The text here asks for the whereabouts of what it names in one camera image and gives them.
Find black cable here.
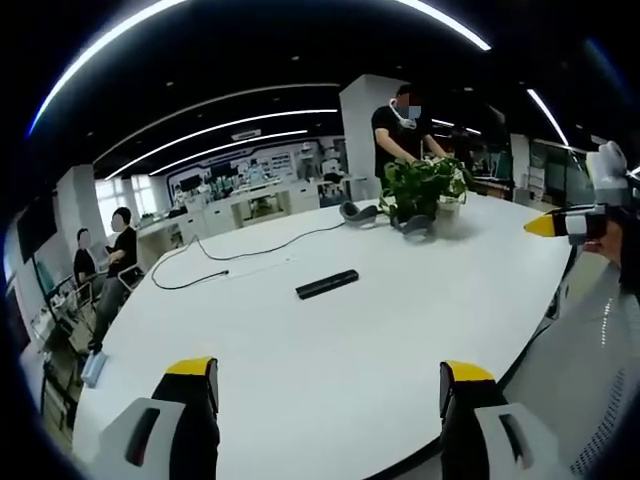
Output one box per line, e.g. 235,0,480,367
150,222,346,291

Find person's right hand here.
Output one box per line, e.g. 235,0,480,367
582,222,626,266

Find green potted plant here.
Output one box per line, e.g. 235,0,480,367
378,155,475,230

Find grey neck-worn device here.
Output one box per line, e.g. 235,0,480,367
389,212,437,240
338,200,382,231

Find light blue box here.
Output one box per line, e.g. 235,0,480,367
79,350,109,389

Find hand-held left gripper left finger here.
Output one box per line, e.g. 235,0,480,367
97,356,222,480

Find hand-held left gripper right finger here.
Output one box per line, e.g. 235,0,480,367
438,359,572,480

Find white mesh office chair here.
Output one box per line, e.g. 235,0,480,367
499,259,640,480

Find black remote control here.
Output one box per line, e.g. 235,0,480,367
294,268,360,301

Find white counter cabinets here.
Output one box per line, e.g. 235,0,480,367
135,179,321,271

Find white table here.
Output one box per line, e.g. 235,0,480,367
72,192,576,480

